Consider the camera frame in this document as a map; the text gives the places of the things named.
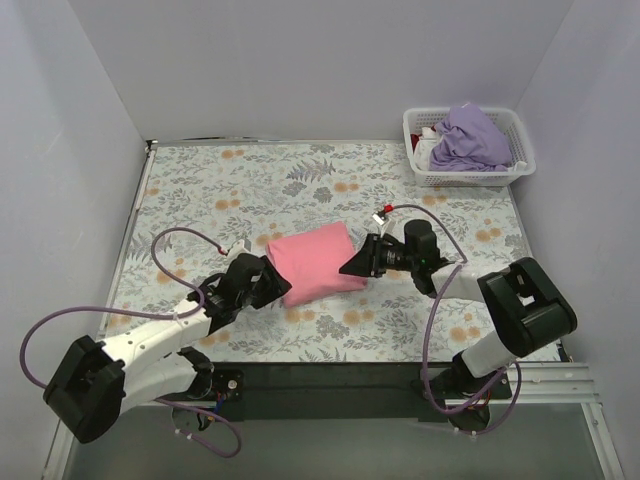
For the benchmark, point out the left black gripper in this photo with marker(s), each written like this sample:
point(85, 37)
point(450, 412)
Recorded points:
point(261, 282)

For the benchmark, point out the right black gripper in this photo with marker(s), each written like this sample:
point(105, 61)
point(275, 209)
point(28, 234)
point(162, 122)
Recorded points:
point(373, 255)

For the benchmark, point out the pink t shirt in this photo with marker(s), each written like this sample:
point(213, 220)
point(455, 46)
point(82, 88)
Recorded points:
point(310, 263)

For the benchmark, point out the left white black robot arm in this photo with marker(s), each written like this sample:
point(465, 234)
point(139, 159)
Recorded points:
point(97, 381)

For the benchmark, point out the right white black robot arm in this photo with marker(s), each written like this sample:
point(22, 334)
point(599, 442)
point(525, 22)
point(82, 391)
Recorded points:
point(527, 310)

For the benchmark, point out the floral table mat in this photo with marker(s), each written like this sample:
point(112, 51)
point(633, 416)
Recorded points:
point(198, 197)

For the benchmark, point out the white garment in basket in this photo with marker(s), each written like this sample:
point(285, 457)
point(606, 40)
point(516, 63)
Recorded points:
point(430, 139)

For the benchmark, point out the dark red garment in basket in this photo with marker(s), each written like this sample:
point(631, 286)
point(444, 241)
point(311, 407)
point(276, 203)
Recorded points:
point(415, 140)

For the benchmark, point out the purple t shirt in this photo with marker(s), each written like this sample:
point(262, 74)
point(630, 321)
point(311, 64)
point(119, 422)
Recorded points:
point(470, 142)

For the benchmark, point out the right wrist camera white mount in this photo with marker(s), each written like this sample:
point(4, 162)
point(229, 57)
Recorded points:
point(385, 223)

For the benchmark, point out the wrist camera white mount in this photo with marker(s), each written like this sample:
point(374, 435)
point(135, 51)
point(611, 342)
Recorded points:
point(239, 247)
point(385, 223)

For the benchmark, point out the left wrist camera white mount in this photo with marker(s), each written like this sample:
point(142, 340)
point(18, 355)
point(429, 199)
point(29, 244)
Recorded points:
point(239, 247)

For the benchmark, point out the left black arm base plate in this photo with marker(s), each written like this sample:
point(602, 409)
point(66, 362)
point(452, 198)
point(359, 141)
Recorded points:
point(222, 384)

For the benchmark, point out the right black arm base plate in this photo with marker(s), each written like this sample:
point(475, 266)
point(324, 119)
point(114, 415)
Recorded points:
point(450, 384)

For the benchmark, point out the aluminium frame rail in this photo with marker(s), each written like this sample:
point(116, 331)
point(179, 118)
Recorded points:
point(362, 421)

